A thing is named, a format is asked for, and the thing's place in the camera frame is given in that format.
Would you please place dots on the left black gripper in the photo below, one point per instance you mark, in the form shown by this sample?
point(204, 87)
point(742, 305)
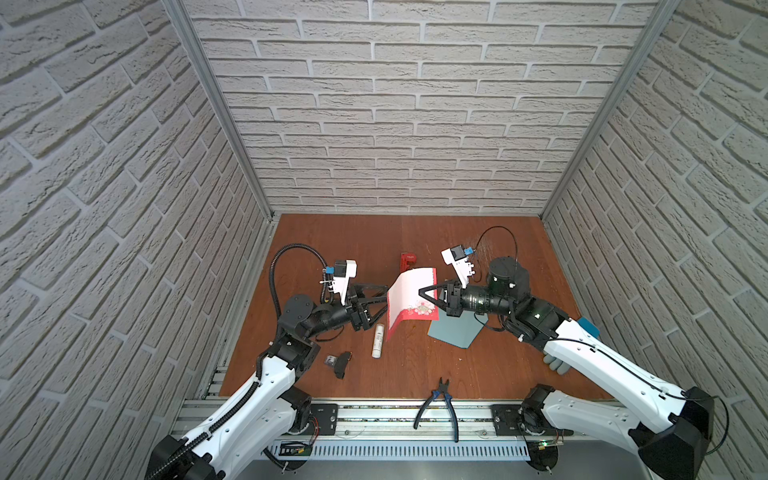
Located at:
point(362, 313)

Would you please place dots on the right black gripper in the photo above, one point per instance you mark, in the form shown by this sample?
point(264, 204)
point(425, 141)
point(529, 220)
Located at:
point(453, 295)

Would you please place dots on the pink white letter card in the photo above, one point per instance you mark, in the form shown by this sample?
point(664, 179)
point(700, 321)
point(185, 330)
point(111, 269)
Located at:
point(405, 303)

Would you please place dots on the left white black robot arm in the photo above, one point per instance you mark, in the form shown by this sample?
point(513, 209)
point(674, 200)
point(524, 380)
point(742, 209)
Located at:
point(269, 404)

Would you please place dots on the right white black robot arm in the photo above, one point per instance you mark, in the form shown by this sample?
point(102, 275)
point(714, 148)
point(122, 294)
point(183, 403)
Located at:
point(669, 428)

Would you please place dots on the white glue stick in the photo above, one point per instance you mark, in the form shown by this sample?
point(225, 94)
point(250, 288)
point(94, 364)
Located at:
point(378, 341)

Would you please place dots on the red black pipe wrench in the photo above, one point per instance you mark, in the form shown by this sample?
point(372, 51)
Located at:
point(407, 261)

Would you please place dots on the small black clip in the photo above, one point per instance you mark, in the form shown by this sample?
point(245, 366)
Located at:
point(339, 363)

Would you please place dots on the grey blue work glove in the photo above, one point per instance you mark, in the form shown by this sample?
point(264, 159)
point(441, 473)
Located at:
point(574, 345)

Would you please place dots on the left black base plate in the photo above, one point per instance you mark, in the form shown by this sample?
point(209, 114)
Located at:
point(316, 419)

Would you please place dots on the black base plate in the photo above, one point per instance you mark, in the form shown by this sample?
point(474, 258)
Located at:
point(510, 420)
point(316, 419)

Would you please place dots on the aluminium frame rail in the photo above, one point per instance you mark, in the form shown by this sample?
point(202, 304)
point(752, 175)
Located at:
point(459, 420)

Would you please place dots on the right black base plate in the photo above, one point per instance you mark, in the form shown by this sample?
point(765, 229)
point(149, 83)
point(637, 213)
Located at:
point(510, 420)

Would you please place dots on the white slotted cable duct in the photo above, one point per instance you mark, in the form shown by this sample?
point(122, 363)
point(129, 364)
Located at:
point(515, 450)

